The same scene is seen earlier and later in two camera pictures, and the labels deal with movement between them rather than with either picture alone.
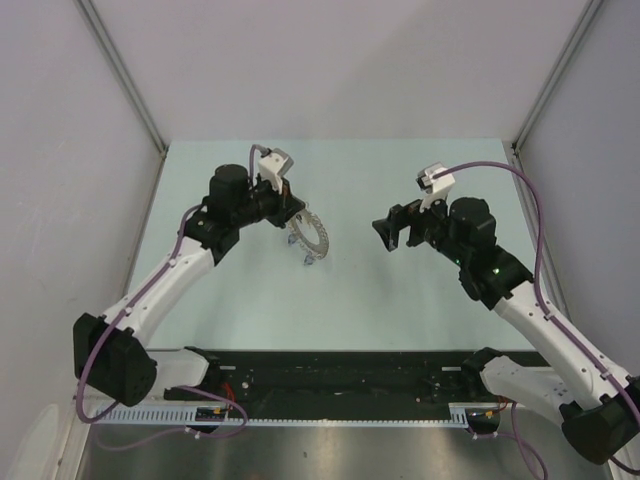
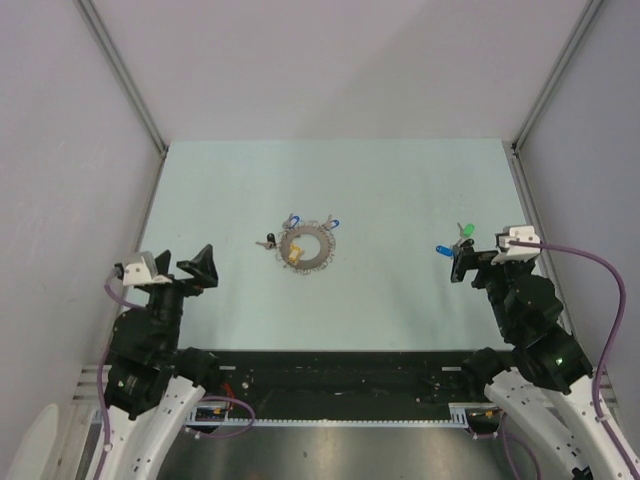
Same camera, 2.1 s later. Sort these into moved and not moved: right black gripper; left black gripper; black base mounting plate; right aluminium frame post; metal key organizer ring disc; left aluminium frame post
Moved: metal key organizer ring disc; right black gripper; left black gripper
Not moved: right aluminium frame post; black base mounting plate; left aluminium frame post
